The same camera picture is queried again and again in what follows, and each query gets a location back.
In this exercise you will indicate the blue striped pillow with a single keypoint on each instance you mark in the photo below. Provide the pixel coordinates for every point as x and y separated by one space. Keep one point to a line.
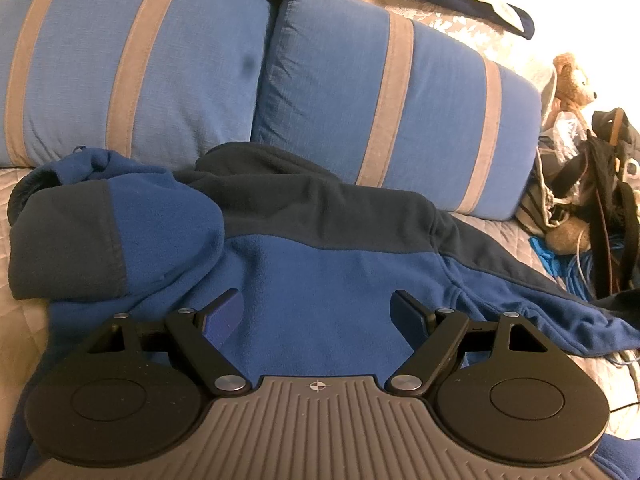
200 60
325 100

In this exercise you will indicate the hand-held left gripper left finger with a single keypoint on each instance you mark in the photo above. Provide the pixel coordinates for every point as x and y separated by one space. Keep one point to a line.
225 316

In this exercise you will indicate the blue and navy fleece jacket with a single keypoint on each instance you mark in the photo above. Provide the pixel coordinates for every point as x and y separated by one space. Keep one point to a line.
310 280

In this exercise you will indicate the clear plastic bag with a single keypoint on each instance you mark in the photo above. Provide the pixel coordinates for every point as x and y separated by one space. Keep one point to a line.
565 132

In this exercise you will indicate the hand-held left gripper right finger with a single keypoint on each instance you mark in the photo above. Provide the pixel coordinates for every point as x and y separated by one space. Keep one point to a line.
405 316

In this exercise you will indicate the black backpack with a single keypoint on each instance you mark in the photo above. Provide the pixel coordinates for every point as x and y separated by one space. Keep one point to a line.
607 160

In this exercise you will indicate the bright blue cloth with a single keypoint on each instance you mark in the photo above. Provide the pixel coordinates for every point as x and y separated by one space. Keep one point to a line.
545 257

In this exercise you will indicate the navy cloth with pink lining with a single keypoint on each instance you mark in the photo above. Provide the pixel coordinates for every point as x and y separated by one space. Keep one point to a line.
520 22

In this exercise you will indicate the beige plush toy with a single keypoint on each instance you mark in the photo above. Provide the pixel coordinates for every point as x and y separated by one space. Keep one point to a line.
565 237

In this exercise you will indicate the brown teddy bear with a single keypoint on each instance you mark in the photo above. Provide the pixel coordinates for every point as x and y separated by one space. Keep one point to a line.
570 82

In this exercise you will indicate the beige striped bag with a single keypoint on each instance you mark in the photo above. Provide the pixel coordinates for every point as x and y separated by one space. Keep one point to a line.
532 210

